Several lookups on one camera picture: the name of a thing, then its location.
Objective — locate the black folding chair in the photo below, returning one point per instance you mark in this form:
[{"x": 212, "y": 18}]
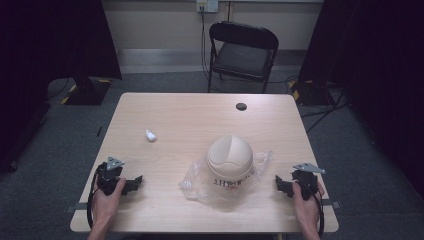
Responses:
[{"x": 241, "y": 56}]

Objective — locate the black stand base striped tape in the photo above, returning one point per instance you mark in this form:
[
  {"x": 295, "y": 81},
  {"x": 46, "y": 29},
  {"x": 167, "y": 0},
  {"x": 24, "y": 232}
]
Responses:
[
  {"x": 88, "y": 95},
  {"x": 310, "y": 95}
]

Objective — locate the person's right hand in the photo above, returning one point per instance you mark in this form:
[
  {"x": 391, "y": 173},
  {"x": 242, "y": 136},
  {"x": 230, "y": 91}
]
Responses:
[{"x": 308, "y": 211}]

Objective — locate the small black floor strip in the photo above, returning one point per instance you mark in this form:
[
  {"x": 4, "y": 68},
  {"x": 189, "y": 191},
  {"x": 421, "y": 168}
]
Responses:
[{"x": 99, "y": 131}]

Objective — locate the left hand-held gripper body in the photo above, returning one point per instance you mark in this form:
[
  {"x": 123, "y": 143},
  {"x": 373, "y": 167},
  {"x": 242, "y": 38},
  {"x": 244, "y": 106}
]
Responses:
[{"x": 108, "y": 176}]

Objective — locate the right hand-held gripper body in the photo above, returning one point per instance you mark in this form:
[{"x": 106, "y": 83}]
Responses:
[{"x": 306, "y": 183}]

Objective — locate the crumpled white paper ball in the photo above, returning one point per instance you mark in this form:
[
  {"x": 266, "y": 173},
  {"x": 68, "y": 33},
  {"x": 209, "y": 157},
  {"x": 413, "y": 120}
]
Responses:
[{"x": 151, "y": 135}]

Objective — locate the black curtain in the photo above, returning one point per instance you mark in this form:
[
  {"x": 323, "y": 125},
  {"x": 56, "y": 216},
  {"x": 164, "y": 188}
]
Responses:
[
  {"x": 50, "y": 50},
  {"x": 376, "y": 66}
]

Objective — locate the white wall socket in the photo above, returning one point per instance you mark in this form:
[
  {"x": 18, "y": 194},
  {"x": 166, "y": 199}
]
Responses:
[{"x": 207, "y": 5}]

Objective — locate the person's left hand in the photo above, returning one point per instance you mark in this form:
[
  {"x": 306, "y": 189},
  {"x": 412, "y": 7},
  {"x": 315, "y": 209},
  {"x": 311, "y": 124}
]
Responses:
[{"x": 105, "y": 206}]

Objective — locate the clear plastic bag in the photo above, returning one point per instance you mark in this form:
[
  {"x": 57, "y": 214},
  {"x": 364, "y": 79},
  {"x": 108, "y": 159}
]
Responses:
[{"x": 195, "y": 181}]

